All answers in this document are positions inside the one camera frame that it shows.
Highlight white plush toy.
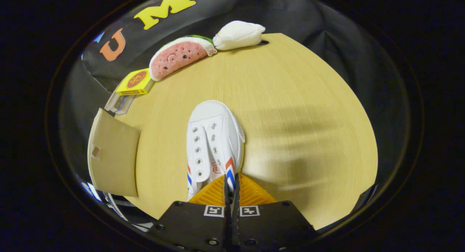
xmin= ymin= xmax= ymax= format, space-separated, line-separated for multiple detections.
xmin=213 ymin=20 xmax=266 ymax=51

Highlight beige fabric storage box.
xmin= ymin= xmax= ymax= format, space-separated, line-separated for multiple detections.
xmin=87 ymin=107 xmax=141 ymax=198

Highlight beige book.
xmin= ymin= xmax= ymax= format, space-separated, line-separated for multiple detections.
xmin=104 ymin=92 xmax=124 ymax=114

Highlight watermelon slice plush toy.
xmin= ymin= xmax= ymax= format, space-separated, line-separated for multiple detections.
xmin=149 ymin=35 xmax=217 ymax=82

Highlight white canvas shoe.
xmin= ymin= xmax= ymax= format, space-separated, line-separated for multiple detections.
xmin=186 ymin=100 xmax=246 ymax=202

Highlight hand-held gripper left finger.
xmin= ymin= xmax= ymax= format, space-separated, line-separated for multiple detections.
xmin=149 ymin=174 xmax=233 ymax=252

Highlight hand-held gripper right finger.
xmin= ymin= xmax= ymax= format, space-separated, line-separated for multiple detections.
xmin=232 ymin=173 xmax=316 ymax=252

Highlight yellow book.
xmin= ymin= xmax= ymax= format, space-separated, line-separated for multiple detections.
xmin=116 ymin=68 xmax=156 ymax=96

